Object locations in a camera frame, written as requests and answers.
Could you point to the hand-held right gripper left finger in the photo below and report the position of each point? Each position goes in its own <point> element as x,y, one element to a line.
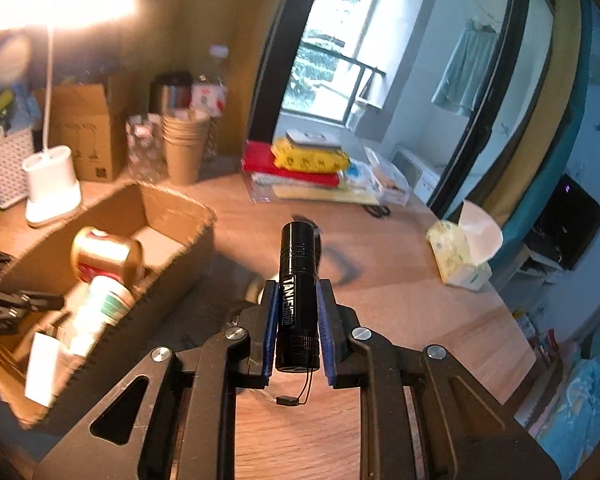
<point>270,332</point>

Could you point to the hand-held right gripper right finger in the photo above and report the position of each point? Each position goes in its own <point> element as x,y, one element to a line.
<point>326,332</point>

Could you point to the black flashlight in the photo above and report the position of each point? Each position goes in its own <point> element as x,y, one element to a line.
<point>297,270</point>

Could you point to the white charger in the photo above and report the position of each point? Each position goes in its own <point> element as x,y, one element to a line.
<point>42,370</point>

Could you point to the wristwatch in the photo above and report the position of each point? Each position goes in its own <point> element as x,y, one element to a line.
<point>349,263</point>

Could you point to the white pill bottle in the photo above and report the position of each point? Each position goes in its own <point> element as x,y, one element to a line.
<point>105,305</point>

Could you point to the red can with gold lid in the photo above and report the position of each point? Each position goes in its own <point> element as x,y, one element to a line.
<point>105,255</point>

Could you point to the cardboard box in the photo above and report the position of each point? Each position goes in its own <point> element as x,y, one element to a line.
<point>170,265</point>

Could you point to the white plastic basket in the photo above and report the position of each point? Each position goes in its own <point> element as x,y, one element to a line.
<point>10,170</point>

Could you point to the white desk lamp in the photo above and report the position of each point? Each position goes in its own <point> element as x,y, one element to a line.
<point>50,185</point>

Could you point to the black scissors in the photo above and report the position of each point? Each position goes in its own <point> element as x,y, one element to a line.
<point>377,211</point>

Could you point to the clear document folder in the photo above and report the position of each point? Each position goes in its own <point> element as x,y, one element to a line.
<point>300,192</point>

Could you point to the yellow tissue pack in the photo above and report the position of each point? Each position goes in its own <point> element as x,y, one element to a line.
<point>455,255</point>

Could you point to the brown lamp carton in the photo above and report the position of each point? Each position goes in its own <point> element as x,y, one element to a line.
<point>80,130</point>

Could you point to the blue white packet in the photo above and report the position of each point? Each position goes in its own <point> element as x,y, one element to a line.
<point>357,175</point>

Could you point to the white carton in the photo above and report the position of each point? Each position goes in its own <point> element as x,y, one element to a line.
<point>392,180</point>

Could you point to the red book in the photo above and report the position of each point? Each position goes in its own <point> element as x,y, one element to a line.
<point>260,160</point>

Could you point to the yellow wet wipes pack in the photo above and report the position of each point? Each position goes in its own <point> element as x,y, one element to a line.
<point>310,160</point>

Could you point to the printed glass jar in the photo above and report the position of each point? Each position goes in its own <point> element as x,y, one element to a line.
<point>144,150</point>

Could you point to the white floor appliance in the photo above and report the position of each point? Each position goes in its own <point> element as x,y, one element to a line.
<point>420,172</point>

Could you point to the white flat device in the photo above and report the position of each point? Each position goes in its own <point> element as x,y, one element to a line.
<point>312,139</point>

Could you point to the stack of brown paper cups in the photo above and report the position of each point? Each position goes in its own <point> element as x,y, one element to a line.
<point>185,155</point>

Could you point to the white side desk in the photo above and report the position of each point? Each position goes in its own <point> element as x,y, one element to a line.
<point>530,270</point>

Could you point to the stainless steel thermos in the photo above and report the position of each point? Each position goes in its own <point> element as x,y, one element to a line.
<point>170,90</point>

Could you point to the clear plastic bottle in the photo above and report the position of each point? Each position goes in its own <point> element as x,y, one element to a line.
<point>211,92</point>

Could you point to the black monitor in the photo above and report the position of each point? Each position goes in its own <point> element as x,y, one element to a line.
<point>567,220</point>

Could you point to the blue printed bed sheet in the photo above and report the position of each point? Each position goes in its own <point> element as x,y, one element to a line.
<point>585,410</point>

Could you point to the hanging pale green garment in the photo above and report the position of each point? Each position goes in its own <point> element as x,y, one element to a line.
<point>467,70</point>

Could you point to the yellow curtain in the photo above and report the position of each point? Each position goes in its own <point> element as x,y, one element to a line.
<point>545,85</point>
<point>230,10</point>

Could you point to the black sliding door frame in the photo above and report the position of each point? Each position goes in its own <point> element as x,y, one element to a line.
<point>495,85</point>

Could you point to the black window frame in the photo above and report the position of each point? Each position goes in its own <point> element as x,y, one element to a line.
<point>290,20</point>

